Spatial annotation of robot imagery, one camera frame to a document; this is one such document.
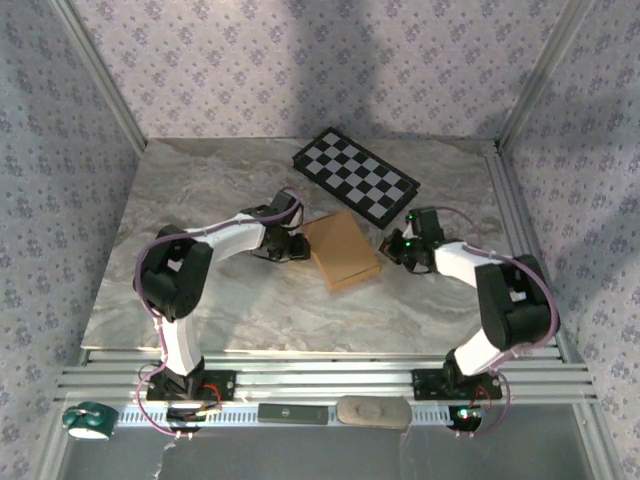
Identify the brown cardboard paper box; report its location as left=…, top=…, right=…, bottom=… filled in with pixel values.
left=299, top=209, right=381, bottom=294

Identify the black and white checkerboard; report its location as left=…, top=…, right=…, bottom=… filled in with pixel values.
left=292, top=127, right=420, bottom=231

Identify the black rectangular flat device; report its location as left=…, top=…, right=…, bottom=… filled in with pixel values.
left=257, top=402, right=331, bottom=427

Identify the grey oval metal plate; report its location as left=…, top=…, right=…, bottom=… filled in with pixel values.
left=335, top=394, right=413, bottom=430

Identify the black controller board with LED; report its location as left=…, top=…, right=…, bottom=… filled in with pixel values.
left=448, top=404, right=485, bottom=434

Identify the green tape roll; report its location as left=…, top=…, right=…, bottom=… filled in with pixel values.
left=60, top=402, right=120, bottom=442

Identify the aluminium side rail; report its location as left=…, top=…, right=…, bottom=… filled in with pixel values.
left=482, top=139, right=589, bottom=366

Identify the long aluminium base rail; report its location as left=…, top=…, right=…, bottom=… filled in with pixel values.
left=55, top=363, right=599, bottom=404

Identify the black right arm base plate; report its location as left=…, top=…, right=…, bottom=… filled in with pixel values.
left=410, top=368, right=503, bottom=401

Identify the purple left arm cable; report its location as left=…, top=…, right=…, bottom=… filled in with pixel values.
left=133, top=187, right=306, bottom=441

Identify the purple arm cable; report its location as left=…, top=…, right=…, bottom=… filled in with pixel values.
left=439, top=207, right=561, bottom=441
left=133, top=187, right=306, bottom=441

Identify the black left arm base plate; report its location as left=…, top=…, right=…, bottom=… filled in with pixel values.
left=146, top=369, right=237, bottom=403

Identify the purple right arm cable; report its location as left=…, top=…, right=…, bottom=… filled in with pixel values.
left=439, top=207, right=561, bottom=441

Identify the white slotted cable duct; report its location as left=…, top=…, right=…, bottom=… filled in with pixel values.
left=117, top=403, right=484, bottom=427

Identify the aluminium corner post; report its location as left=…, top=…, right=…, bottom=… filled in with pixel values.
left=494, top=0, right=597, bottom=151
left=49, top=0, right=151, bottom=151

